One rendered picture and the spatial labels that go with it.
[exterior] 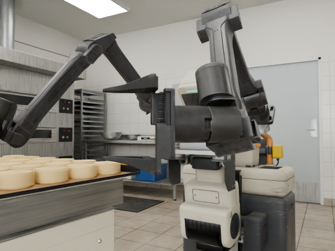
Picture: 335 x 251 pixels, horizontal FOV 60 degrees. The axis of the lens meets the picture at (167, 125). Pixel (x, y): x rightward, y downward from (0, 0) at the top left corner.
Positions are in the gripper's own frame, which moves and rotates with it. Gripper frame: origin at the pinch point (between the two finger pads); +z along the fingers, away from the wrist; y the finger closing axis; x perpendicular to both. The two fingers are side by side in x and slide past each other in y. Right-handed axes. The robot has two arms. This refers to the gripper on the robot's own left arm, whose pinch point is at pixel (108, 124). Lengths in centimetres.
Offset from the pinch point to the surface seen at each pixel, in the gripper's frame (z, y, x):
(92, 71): 31, -125, 588
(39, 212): 9.8, 12.8, 2.1
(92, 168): 2.5, 7.0, 5.7
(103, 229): 0.8, 18.2, 9.4
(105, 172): 0.4, 8.1, 9.0
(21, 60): 105, -87, 345
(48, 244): 8.6, 17.4, 2.0
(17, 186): 11.4, 8.0, -2.7
